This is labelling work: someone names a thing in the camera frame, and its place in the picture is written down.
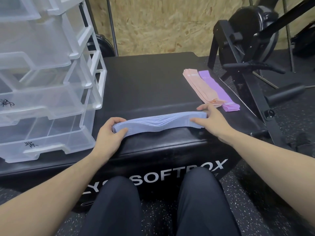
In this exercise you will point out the person's left hand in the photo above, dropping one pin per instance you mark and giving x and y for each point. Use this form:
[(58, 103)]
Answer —
[(107, 140)]

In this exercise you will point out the person's right hand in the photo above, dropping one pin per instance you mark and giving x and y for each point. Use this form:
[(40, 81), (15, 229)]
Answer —
[(217, 125)]

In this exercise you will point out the person's right thumb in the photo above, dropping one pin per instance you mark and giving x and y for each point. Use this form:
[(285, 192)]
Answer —
[(198, 120)]

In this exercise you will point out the person's left thumb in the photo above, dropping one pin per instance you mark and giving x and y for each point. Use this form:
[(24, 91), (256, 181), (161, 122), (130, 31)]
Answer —
[(121, 132)]

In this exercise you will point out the stack of blue resistance bands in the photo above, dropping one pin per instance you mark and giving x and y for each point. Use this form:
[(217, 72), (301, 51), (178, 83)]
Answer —
[(160, 122)]

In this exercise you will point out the person's left forearm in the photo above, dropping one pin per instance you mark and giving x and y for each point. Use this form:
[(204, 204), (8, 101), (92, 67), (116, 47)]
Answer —
[(49, 194)]

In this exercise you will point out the person's right forearm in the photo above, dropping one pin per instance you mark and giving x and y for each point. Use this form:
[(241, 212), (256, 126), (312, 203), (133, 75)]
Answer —
[(275, 167)]

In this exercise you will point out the stack of pink resistance bands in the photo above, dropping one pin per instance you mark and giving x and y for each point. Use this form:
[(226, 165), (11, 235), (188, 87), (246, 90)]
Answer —
[(201, 88)]

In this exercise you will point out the stack of purple resistance bands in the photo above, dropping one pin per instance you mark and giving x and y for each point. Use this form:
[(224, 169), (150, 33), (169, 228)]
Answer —
[(217, 89)]

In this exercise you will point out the black soft plyo box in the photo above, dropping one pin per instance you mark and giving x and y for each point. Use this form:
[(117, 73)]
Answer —
[(152, 90)]

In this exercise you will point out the clear plastic drawer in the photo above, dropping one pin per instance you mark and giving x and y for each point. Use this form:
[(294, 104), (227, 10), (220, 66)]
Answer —
[(44, 41), (49, 140), (49, 100), (17, 7)]

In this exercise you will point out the person's left leg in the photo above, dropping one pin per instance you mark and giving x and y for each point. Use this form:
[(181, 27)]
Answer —
[(115, 208)]

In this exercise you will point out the person's leg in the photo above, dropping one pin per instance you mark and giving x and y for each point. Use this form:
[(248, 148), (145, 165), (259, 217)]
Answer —
[(204, 203), (115, 208)]

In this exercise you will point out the person's right leg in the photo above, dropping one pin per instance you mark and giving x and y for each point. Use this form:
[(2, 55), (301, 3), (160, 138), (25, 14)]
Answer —
[(204, 203)]

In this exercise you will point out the black weight plate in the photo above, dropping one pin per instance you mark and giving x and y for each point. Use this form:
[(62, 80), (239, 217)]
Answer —
[(104, 47)]

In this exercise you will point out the black exercise machine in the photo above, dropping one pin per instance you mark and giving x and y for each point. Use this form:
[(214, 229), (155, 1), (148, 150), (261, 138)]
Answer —
[(246, 46)]

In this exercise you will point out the metal pole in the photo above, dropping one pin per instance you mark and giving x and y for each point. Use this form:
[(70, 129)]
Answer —
[(288, 34), (112, 24)]

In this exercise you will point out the black bag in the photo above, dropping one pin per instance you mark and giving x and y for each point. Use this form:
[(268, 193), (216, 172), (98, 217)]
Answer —
[(304, 41)]

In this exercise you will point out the white plastic drawer unit frame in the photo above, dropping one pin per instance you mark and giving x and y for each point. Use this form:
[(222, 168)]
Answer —
[(97, 71)]

